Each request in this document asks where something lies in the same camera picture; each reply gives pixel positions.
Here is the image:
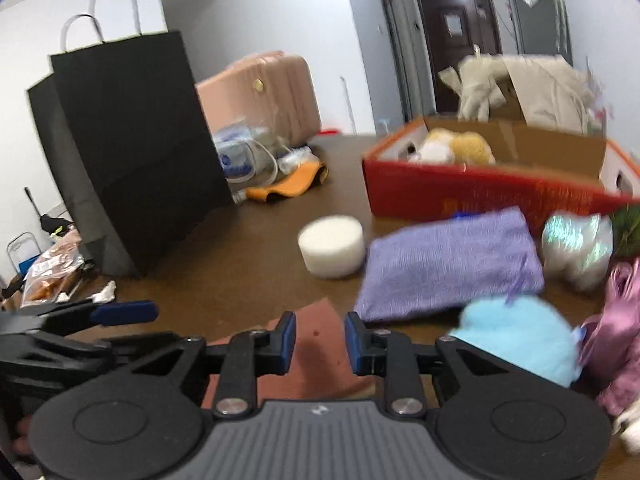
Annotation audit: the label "pink hard-shell suitcase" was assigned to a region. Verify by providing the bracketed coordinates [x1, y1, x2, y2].
[196, 51, 322, 147]

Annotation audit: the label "crumpled foil wrapper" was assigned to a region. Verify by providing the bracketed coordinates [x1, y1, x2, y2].
[85, 280, 117, 306]

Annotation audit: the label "beige jacket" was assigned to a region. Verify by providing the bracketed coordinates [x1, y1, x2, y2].
[439, 54, 608, 136]

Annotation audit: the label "purple knitted pouch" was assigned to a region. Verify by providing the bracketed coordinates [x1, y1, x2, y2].
[354, 208, 545, 323]

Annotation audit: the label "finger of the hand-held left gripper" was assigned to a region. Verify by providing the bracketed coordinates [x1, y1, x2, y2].
[42, 301, 159, 333]
[30, 334, 115, 368]

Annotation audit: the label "orange cloth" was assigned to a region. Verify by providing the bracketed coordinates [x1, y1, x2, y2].
[245, 157, 329, 203]

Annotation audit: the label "yellow and white plush toy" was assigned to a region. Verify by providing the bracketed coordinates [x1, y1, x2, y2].
[407, 128, 496, 165]

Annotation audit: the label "dark brown door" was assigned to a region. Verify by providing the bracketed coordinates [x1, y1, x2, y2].
[416, 0, 502, 113]

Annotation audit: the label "white cylinder sponge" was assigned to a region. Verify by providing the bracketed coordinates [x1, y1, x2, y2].
[298, 215, 366, 279]

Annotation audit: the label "small white plush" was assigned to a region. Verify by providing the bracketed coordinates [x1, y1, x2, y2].
[612, 402, 640, 451]

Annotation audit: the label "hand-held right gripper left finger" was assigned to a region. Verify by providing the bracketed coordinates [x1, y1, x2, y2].
[131, 311, 297, 420]

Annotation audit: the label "grey refrigerator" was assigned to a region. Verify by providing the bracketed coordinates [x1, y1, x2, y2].
[505, 0, 573, 58]

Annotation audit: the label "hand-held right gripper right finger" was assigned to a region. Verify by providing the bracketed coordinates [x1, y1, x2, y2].
[346, 311, 506, 420]

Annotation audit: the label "red cardboard box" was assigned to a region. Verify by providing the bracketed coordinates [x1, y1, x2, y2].
[362, 116, 640, 256]

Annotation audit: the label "orange snack packet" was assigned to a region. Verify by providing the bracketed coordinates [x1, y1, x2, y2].
[22, 232, 86, 306]

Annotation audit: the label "clear plastic bags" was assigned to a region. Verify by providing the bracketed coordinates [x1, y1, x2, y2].
[212, 117, 313, 201]

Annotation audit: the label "light blue fluffy plush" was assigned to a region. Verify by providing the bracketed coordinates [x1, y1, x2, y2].
[447, 296, 583, 388]

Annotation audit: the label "blue folding chair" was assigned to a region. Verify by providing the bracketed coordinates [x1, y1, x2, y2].
[6, 232, 41, 278]

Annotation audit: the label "iridescent crumpled wrapper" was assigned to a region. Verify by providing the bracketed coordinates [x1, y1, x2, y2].
[541, 212, 613, 291]

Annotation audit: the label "black paper bag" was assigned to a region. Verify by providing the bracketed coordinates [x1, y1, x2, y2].
[50, 0, 236, 278]
[27, 14, 143, 278]

